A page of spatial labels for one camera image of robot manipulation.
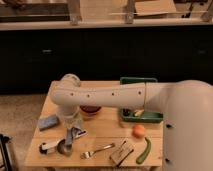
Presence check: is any blue grey towel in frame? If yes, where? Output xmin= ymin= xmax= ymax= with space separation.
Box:
xmin=65 ymin=127 xmax=84 ymax=146

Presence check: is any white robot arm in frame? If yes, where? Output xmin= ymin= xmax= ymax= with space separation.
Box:
xmin=51 ymin=74 xmax=213 ymax=171

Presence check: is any dark red bowl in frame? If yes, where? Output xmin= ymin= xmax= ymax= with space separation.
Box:
xmin=80 ymin=106 xmax=100 ymax=116

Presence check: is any green plastic tray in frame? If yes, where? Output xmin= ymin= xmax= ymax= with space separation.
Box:
xmin=119 ymin=77 xmax=163 ymax=123

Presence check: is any orange round fruit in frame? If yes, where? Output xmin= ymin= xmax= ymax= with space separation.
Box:
xmin=132 ymin=124 xmax=145 ymax=138

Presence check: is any wooden table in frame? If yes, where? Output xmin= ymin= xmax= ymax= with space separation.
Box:
xmin=24 ymin=80 xmax=177 ymax=171

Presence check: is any blue sponge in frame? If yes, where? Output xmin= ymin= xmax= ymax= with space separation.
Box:
xmin=38 ymin=115 xmax=59 ymax=131

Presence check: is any black tan rectangular box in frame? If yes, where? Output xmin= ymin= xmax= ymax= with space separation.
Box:
xmin=109 ymin=140 xmax=134 ymax=167

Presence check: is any silver fork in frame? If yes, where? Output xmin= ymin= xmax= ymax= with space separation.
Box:
xmin=80 ymin=143 xmax=115 ymax=159

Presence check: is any green cucumber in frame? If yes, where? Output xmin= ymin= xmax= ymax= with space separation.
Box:
xmin=136 ymin=138 xmax=151 ymax=164

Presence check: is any dark cabinet counter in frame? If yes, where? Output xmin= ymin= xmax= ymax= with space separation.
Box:
xmin=0 ymin=19 xmax=213 ymax=94

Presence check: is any metal measuring cup white handle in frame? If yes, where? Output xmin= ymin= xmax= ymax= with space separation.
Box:
xmin=39 ymin=139 xmax=73 ymax=156

